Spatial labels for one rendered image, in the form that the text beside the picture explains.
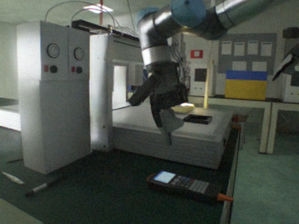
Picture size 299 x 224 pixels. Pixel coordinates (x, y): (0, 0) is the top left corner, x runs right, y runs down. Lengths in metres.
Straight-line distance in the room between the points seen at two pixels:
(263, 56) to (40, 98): 4.74
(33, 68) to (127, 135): 0.42
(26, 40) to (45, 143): 0.32
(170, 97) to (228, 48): 4.59
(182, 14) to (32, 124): 0.54
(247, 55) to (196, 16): 4.58
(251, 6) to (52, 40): 0.55
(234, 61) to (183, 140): 4.38
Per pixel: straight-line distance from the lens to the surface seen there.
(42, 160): 0.73
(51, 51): 0.69
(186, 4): 0.49
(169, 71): 0.54
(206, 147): 0.73
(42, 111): 0.68
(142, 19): 0.57
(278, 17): 5.22
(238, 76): 3.36
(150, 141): 0.79
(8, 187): 0.71
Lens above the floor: 1.07
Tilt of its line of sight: 8 degrees down
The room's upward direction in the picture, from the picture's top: 1 degrees clockwise
